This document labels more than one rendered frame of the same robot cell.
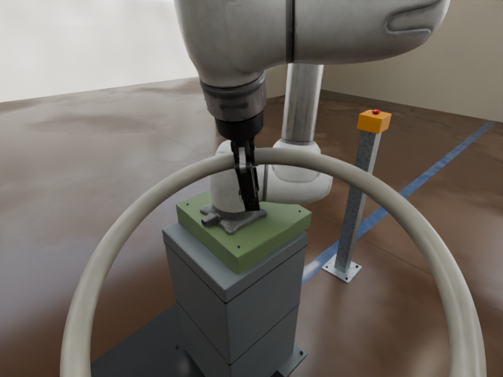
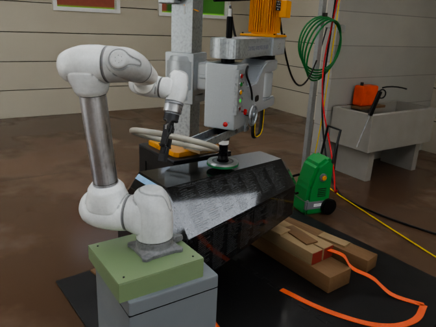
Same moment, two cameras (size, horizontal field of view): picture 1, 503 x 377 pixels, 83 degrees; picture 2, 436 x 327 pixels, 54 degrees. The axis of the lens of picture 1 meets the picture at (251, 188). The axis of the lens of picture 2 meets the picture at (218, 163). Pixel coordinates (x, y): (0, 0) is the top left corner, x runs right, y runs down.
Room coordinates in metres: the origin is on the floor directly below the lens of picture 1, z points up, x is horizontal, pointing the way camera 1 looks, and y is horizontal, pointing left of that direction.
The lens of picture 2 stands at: (2.43, 0.55, 1.80)
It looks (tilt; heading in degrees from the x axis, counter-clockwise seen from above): 18 degrees down; 188
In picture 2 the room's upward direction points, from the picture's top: 3 degrees clockwise
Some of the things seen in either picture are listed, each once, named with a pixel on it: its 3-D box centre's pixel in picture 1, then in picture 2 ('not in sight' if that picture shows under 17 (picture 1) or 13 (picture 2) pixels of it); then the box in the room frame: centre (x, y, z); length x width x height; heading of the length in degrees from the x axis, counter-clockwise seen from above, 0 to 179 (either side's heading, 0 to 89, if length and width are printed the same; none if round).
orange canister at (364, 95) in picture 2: not in sight; (368, 94); (-3.44, 1.62, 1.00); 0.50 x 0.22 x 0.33; 132
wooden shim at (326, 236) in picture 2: not in sight; (333, 239); (-0.90, 1.06, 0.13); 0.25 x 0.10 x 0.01; 56
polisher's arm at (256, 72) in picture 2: not in sight; (249, 92); (-0.75, 0.29, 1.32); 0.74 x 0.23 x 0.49; 164
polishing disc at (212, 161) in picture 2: not in sight; (222, 161); (-0.38, 0.17, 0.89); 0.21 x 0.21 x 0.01
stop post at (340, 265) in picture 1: (355, 202); not in sight; (1.44, -0.63, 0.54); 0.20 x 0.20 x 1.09; 46
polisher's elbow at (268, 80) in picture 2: not in sight; (259, 83); (-1.01, 0.35, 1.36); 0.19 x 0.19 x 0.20
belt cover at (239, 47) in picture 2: not in sight; (248, 48); (-0.72, 0.27, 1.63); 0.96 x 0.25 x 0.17; 164
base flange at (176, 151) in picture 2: not in sight; (184, 144); (-1.16, -0.28, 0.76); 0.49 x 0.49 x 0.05; 46
